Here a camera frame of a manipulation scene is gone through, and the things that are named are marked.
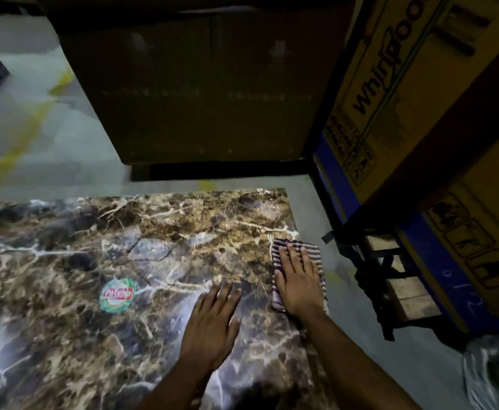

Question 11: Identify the person's left hand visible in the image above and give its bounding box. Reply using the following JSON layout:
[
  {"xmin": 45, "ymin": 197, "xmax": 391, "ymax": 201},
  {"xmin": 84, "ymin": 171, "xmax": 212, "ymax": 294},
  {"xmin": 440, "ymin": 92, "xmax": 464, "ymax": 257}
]
[{"xmin": 178, "ymin": 280, "xmax": 244, "ymax": 374}]

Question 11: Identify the person's right hand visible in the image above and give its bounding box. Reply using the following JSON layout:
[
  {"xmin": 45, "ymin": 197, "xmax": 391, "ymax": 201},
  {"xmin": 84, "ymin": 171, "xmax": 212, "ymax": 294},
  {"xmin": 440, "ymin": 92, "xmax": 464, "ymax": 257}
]
[{"xmin": 273, "ymin": 243, "xmax": 327, "ymax": 321}]

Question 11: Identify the checked cloth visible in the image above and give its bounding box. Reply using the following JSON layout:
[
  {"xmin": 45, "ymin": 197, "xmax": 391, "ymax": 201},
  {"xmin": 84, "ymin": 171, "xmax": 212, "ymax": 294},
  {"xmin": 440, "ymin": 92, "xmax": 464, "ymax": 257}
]
[{"xmin": 269, "ymin": 239, "xmax": 329, "ymax": 314}]

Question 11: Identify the person's right forearm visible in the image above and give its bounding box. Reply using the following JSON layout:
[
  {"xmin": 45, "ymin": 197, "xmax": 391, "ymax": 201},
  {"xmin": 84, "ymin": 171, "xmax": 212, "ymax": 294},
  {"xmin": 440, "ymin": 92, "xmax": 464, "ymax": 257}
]
[{"xmin": 300, "ymin": 311, "xmax": 421, "ymax": 410}]

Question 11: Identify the marble pattern table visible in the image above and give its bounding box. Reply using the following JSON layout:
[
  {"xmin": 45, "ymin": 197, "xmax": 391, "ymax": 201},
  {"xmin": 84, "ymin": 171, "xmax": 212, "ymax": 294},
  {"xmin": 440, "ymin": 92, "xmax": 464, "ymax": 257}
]
[{"xmin": 0, "ymin": 188, "xmax": 340, "ymax": 410}]

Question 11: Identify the round green red sticker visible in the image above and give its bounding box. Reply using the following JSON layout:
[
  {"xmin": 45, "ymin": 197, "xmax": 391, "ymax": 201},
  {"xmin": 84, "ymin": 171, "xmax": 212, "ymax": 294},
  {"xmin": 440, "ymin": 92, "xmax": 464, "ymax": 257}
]
[{"xmin": 99, "ymin": 277, "xmax": 139, "ymax": 313}]

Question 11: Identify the wooden pallet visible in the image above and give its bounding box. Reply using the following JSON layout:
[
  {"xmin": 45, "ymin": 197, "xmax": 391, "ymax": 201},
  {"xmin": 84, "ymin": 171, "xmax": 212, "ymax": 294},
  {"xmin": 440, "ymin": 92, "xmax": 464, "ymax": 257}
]
[{"xmin": 360, "ymin": 234, "xmax": 445, "ymax": 329}]

